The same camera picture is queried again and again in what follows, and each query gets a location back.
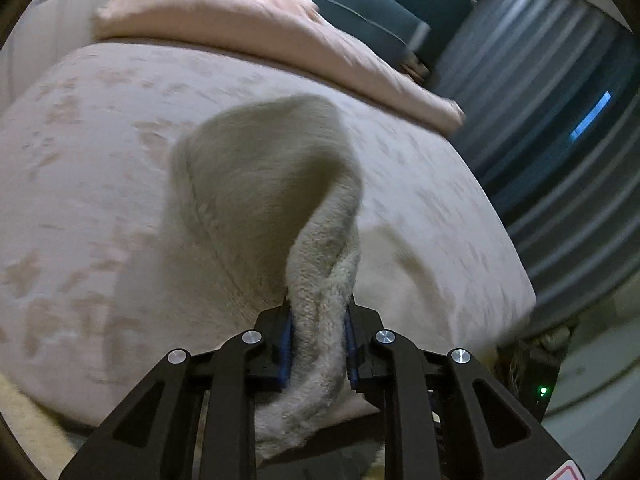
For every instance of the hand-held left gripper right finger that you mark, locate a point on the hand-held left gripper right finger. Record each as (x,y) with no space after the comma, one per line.
(350,350)

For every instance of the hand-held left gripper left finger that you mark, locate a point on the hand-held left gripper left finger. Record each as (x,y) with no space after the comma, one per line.
(286,347)

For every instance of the cream sweater with black hearts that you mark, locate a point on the cream sweater with black hearts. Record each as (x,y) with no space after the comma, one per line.
(260,170)

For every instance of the black device with green light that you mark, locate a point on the black device with green light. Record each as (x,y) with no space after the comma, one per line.
(537,375)

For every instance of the grey-blue curtain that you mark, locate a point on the grey-blue curtain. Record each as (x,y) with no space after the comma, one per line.
(550,185)

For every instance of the cream floral bed blanket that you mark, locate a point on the cream floral bed blanket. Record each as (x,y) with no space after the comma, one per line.
(75,185)

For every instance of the cream fluffy rug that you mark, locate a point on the cream fluffy rug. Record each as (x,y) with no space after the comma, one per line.
(25,420)

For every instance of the pink duvet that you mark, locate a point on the pink duvet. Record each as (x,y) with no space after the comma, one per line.
(250,20)

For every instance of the white panelled wardrobe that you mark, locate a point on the white panelled wardrobe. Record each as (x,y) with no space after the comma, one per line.
(45,20)

